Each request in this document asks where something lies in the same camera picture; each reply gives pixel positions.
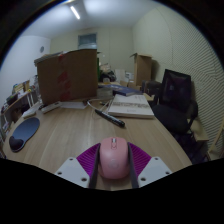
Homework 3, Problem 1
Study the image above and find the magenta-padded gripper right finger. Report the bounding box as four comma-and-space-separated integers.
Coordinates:
126, 142, 173, 189

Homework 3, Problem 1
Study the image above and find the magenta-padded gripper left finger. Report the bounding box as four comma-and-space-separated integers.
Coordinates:
54, 142, 102, 190

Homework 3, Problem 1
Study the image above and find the pink computer mouse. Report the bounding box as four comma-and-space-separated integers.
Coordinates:
98, 136, 130, 180

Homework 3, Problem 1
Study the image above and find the dark blue mouse pad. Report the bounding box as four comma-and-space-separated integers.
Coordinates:
8, 116, 41, 153

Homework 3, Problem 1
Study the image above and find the black marker pen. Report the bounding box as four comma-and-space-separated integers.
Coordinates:
94, 108, 126, 128

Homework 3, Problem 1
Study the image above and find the white book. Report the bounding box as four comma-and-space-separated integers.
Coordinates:
107, 93, 155, 120

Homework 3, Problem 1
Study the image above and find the black office chair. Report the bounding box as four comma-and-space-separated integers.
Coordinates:
151, 68, 200, 158

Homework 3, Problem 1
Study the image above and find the blue book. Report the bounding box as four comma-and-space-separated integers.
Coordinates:
99, 83, 143, 97

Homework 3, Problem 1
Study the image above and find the cluttered shelf unit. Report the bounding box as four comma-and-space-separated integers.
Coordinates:
0, 79, 41, 141

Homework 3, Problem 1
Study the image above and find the large taped cardboard box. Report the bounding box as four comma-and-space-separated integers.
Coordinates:
34, 48, 99, 107

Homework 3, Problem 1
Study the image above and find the tall open cardboard box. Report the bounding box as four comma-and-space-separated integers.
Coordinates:
130, 52, 154, 87

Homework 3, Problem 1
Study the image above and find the grey door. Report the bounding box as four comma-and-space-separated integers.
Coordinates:
77, 32, 98, 50

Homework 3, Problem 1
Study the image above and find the ceiling tube light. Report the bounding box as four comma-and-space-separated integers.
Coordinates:
69, 4, 82, 20

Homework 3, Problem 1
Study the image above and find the white cable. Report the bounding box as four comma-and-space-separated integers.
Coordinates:
86, 98, 111, 118

